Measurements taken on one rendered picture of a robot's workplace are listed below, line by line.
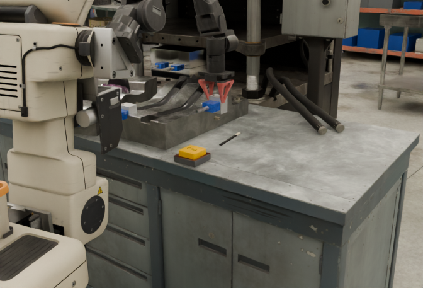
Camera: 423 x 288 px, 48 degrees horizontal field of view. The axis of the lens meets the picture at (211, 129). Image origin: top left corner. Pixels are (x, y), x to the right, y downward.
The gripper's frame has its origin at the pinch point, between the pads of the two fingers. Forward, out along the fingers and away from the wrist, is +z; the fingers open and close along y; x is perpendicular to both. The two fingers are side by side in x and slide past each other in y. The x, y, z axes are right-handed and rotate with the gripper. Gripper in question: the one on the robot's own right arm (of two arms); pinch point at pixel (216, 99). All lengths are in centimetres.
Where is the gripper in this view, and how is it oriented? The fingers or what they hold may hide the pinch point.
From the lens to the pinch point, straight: 152.4
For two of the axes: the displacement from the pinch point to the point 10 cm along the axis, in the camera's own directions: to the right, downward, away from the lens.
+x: -5.9, 2.6, -7.6
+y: -8.1, -1.7, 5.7
